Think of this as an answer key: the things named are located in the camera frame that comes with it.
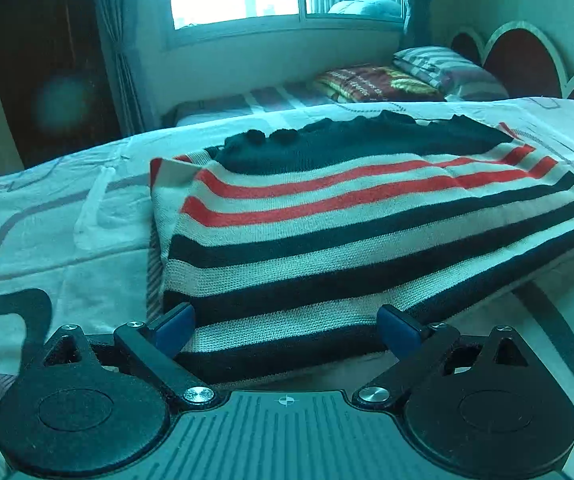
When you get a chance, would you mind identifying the red scalloped headboard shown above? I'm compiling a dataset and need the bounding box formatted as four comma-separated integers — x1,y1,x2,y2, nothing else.
449,21,574,125

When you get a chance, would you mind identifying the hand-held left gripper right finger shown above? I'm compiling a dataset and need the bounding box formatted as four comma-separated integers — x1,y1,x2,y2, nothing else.
356,304,532,407

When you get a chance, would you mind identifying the striped mattress sheet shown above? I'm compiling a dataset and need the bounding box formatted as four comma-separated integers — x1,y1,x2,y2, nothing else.
174,80,342,129

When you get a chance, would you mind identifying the striped dinosaur knit sweater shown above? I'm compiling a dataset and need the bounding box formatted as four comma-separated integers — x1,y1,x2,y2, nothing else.
148,110,574,385

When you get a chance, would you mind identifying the red printed folded blanket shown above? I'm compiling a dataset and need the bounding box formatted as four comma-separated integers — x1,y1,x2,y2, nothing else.
314,63,448,104

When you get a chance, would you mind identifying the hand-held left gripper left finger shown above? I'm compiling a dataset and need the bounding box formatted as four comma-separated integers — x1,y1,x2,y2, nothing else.
41,302,216,407

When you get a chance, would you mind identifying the dark wooden door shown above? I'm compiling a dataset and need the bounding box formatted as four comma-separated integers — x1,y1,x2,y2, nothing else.
0,0,124,169

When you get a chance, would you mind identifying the patterned bed sheet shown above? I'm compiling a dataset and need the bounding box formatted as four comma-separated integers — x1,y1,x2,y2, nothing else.
0,96,574,480

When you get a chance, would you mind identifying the blue bedding bundle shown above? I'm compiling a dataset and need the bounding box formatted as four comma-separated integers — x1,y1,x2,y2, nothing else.
327,0,406,19

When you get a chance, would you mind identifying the teal curtain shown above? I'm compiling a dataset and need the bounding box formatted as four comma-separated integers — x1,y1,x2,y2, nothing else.
89,0,148,136
399,0,436,49

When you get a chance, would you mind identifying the striped pillow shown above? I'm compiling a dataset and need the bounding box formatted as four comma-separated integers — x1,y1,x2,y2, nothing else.
393,46,510,102

